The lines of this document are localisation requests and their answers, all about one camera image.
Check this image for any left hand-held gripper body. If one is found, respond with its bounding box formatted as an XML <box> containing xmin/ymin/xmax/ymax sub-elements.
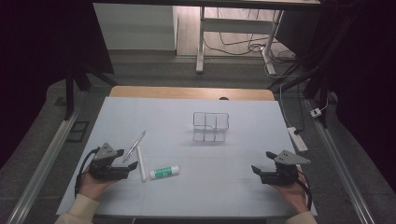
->
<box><xmin>88</xmin><ymin>142</ymin><xmax>131</xmax><ymax>181</ymax></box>

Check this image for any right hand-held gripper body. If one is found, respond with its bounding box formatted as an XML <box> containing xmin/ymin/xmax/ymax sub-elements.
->
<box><xmin>260</xmin><ymin>149</ymin><xmax>312</xmax><ymax>188</ymax></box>

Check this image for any white pen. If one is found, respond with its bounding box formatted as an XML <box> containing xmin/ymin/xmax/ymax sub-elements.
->
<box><xmin>136</xmin><ymin>145</ymin><xmax>149</xmax><ymax>184</ymax></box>

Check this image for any green and white glue stick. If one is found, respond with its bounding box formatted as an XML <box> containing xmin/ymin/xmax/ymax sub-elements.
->
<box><xmin>148</xmin><ymin>164</ymin><xmax>180</xmax><ymax>181</ymax></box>

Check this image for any clear acrylic organizer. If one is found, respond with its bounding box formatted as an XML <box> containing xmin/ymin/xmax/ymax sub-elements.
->
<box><xmin>191</xmin><ymin>111</ymin><xmax>231</xmax><ymax>144</ymax></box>

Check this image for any person's right hand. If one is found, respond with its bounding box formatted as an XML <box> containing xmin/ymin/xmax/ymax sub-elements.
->
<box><xmin>274</xmin><ymin>171</ymin><xmax>310</xmax><ymax>216</ymax></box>

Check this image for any person's left hand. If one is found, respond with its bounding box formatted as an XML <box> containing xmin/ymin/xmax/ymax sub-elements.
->
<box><xmin>78</xmin><ymin>169</ymin><xmax>121</xmax><ymax>202</ymax></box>

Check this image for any white power strip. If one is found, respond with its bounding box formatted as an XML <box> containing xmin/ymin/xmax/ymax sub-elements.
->
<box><xmin>286</xmin><ymin>126</ymin><xmax>309</xmax><ymax>154</ymax></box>

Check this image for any black stand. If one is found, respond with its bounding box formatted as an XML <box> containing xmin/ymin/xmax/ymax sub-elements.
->
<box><xmin>63</xmin><ymin>60</ymin><xmax>120</xmax><ymax>123</ymax></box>
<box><xmin>266</xmin><ymin>55</ymin><xmax>332</xmax><ymax>129</ymax></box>

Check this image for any wooden table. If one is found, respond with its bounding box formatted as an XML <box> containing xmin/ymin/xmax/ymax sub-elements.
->
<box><xmin>108</xmin><ymin>85</ymin><xmax>276</xmax><ymax>102</ymax></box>

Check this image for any black curtain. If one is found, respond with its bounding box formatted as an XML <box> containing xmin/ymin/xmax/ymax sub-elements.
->
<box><xmin>0</xmin><ymin>0</ymin><xmax>115</xmax><ymax>171</ymax></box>
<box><xmin>275</xmin><ymin>0</ymin><xmax>396</xmax><ymax>194</ymax></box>

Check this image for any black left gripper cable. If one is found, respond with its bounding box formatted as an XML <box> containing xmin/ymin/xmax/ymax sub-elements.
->
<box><xmin>74</xmin><ymin>147</ymin><xmax>101</xmax><ymax>199</ymax></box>

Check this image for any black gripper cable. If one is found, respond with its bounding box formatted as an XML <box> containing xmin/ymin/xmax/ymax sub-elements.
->
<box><xmin>74</xmin><ymin>147</ymin><xmax>101</xmax><ymax>199</ymax></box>
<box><xmin>296</xmin><ymin>169</ymin><xmax>314</xmax><ymax>213</ymax></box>

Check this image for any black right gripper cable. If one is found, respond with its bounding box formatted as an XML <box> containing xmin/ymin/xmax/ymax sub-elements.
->
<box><xmin>296</xmin><ymin>169</ymin><xmax>314</xmax><ymax>213</ymax></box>

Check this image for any black rectangular floor frame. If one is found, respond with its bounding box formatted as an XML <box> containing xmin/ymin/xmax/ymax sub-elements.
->
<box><xmin>65</xmin><ymin>120</ymin><xmax>91</xmax><ymax>144</ymax></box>

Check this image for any white power strip cable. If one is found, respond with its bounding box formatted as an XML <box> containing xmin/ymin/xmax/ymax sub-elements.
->
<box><xmin>278</xmin><ymin>81</ymin><xmax>292</xmax><ymax>129</ymax></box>

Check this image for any metal floor rail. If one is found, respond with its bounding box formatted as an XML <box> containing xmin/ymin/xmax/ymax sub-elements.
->
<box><xmin>5</xmin><ymin>108</ymin><xmax>82</xmax><ymax>224</ymax></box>
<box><xmin>305</xmin><ymin>98</ymin><xmax>378</xmax><ymax>224</ymax></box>

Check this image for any white desk frame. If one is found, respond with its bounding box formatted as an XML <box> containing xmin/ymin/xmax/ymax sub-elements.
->
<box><xmin>92</xmin><ymin>0</ymin><xmax>321</xmax><ymax>76</ymax></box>

